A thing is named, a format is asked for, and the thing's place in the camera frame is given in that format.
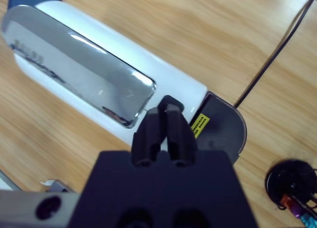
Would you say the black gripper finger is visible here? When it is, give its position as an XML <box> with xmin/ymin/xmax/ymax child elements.
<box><xmin>130</xmin><ymin>106</ymin><xmax>164</xmax><ymax>167</ymax></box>
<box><xmin>165</xmin><ymin>103</ymin><xmax>198</xmax><ymax>167</ymax></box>

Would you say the white capsule coffee machine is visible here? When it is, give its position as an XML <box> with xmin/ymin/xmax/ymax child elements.
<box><xmin>1</xmin><ymin>0</ymin><xmax>248</xmax><ymax>164</ymax></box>

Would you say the purple coffee capsule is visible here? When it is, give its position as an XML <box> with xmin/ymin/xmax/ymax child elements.
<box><xmin>290</xmin><ymin>203</ymin><xmax>304</xmax><ymax>218</ymax></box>

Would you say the teal coffee capsule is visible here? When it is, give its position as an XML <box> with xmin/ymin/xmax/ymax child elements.
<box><xmin>301</xmin><ymin>212</ymin><xmax>317</xmax><ymax>228</ymax></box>

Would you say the black capsule holder with rods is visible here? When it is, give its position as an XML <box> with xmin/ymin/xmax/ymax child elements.
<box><xmin>264</xmin><ymin>159</ymin><xmax>317</xmax><ymax>228</ymax></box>

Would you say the black power cord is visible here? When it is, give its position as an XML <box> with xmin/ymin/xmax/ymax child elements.
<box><xmin>233</xmin><ymin>0</ymin><xmax>317</xmax><ymax>108</ymax></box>

